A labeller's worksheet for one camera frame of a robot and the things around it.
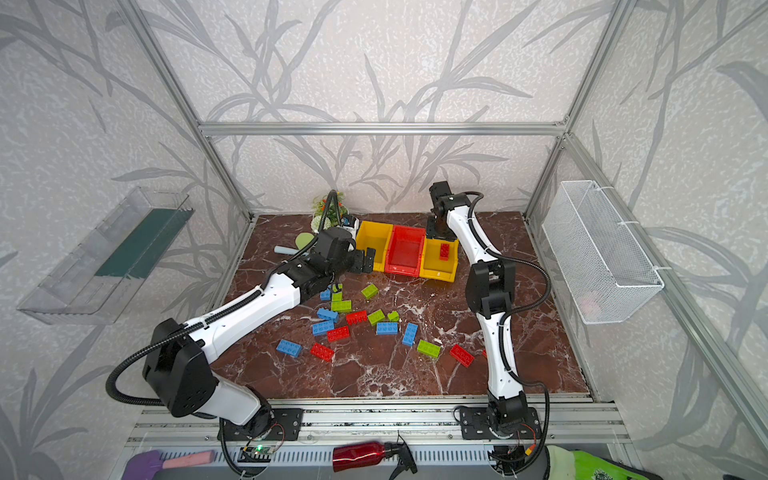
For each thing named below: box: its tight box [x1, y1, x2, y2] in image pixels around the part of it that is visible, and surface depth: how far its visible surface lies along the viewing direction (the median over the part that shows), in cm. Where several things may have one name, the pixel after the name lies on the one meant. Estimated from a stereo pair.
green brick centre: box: [368, 309, 385, 326], surface depth 93 cm
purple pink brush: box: [122, 450, 215, 480], surface depth 69 cm
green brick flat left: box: [331, 300, 353, 313], surface depth 96 cm
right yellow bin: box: [419, 238, 459, 283], surface depth 101 cm
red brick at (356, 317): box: [346, 310, 368, 326], surface depth 93 cm
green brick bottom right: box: [417, 339, 441, 359], surface depth 86 cm
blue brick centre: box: [376, 322, 399, 335], surface depth 91 cm
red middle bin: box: [384, 225, 426, 278], surface depth 106 cm
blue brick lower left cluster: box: [312, 320, 335, 337], surface depth 91 cm
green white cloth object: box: [546, 445, 650, 480], surface depth 69 cm
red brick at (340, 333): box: [327, 326, 351, 343], surface depth 90 cm
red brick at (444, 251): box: [440, 243, 450, 261], surface depth 108 cm
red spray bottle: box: [332, 432, 418, 480], surface depth 69 cm
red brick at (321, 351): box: [310, 342, 335, 362], surface depth 86 cm
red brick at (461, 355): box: [450, 344, 475, 368], surface depth 86 cm
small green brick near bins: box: [361, 284, 379, 299], surface depth 100 cm
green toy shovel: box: [274, 232, 315, 255], surface depth 112 cm
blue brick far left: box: [276, 339, 303, 357], surface depth 86 cm
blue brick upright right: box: [402, 322, 418, 347], surface depth 90 cm
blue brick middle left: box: [317, 307, 339, 323], surface depth 93 cm
